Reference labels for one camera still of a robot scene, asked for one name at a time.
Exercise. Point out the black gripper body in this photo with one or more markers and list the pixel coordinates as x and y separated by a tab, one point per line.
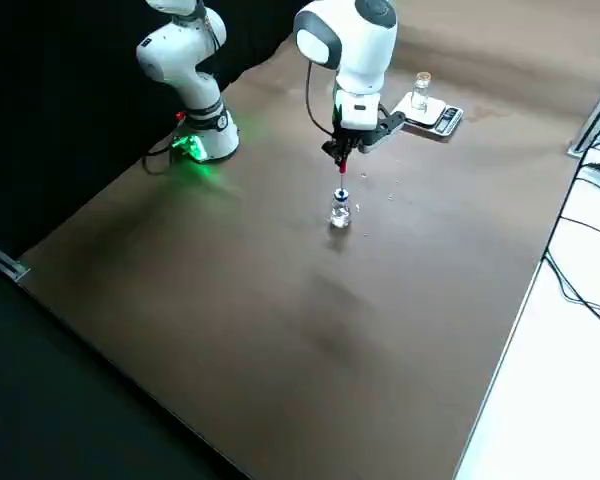
337	115

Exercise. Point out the glass dropper with red bulb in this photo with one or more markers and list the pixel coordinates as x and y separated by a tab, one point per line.
342	169

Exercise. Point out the clear glass bottle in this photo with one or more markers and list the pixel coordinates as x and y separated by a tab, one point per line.
422	97

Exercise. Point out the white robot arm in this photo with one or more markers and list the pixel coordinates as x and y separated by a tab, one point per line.
200	100

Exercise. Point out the clear dropper bottle blue cap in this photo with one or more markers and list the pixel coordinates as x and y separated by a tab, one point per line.
340	217

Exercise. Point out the silver electronic balance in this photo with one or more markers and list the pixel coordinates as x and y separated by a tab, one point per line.
447	120

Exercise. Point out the white side table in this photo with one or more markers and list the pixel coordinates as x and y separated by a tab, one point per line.
555	400

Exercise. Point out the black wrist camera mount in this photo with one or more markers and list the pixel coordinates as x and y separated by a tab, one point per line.
387	125

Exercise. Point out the aluminium frame post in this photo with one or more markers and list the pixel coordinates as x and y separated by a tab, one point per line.
592	120

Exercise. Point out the aluminium frame rail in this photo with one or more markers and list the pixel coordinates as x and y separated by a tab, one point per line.
5	262

